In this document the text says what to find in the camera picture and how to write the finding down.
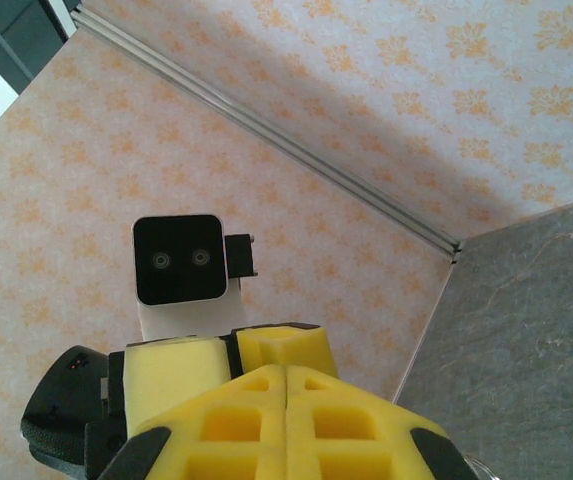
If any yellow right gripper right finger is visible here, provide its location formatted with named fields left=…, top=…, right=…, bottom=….
left=284, top=364, right=478, bottom=480

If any aluminium frame post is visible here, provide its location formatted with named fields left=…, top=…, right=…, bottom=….
left=69, top=6, right=463, bottom=264

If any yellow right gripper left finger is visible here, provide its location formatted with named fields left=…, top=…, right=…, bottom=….
left=97, top=363, right=288, bottom=480

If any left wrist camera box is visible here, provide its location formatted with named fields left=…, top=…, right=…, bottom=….
left=132, top=213, right=259, bottom=347

